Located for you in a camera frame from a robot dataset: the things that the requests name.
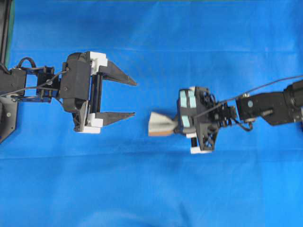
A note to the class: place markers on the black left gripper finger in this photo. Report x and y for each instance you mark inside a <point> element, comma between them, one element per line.
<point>113,73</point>
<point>112,117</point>

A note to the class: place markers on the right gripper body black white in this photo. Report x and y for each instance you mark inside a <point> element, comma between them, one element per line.
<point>194,121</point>

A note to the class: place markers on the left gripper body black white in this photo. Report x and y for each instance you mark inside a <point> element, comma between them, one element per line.
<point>75,86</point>

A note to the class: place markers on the brown and grey sponge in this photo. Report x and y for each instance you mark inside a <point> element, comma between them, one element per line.
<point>161,125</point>

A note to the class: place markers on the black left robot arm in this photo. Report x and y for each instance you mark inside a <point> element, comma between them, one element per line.
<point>28,83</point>

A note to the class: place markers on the blue table cloth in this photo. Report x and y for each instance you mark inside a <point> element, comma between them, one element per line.
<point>51,176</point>

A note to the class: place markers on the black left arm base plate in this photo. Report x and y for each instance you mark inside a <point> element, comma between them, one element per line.
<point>8,117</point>

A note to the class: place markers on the black aluminium table frame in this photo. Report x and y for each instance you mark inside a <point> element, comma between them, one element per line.
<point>5,9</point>

